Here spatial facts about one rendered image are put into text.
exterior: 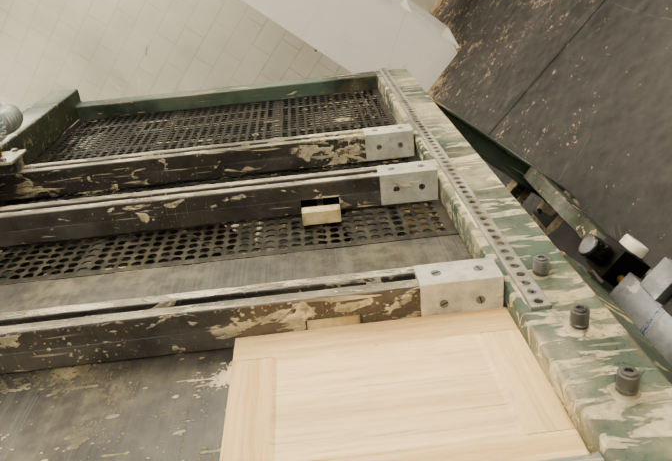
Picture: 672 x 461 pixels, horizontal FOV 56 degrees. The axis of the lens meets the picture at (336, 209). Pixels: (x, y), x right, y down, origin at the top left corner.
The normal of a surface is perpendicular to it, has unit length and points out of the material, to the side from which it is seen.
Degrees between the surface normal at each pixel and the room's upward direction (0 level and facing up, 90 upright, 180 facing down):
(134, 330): 90
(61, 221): 90
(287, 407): 51
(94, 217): 90
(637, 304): 0
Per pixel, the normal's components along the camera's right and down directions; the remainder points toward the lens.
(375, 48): -0.01, 0.51
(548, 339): -0.09, -0.91
